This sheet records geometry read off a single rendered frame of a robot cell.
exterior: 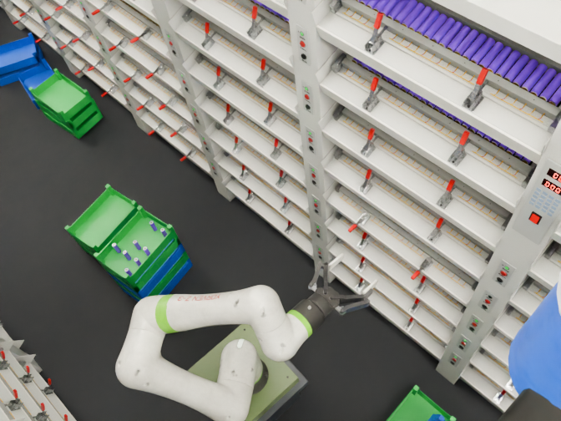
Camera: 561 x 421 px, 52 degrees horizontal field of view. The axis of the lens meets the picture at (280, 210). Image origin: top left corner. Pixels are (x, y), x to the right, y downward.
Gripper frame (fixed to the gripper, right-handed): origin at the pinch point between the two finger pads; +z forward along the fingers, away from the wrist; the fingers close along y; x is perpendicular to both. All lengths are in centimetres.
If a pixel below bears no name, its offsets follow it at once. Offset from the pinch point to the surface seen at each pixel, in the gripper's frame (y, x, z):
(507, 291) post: 38.2, 15.1, 15.5
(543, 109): 25, 75, 10
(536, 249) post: 39, 40, 10
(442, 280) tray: 19.5, -7.8, 22.2
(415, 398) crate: 31, -85, 21
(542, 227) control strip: 37, 50, 8
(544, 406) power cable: 49, 121, -76
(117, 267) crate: -95, -64, -35
